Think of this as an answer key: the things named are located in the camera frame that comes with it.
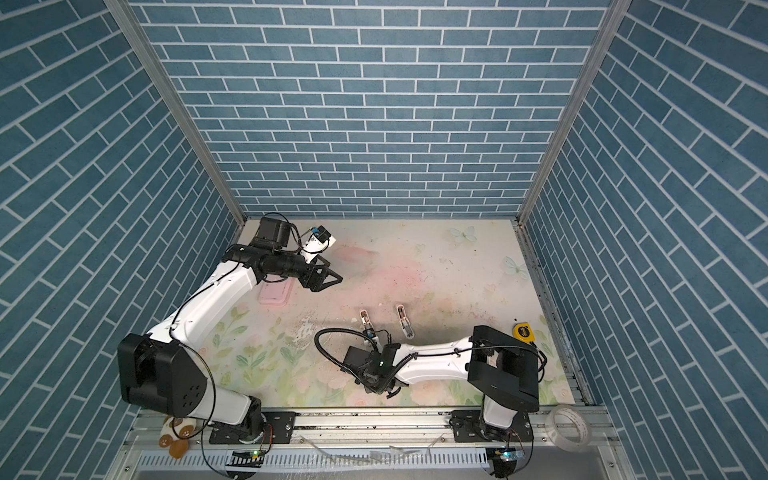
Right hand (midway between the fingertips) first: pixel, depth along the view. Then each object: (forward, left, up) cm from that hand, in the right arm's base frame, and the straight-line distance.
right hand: (370, 374), depth 82 cm
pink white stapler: (+16, -9, +2) cm, 18 cm away
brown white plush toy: (-18, +45, +3) cm, 48 cm away
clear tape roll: (-11, -48, 0) cm, 49 cm away
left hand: (+20, +11, +21) cm, 31 cm away
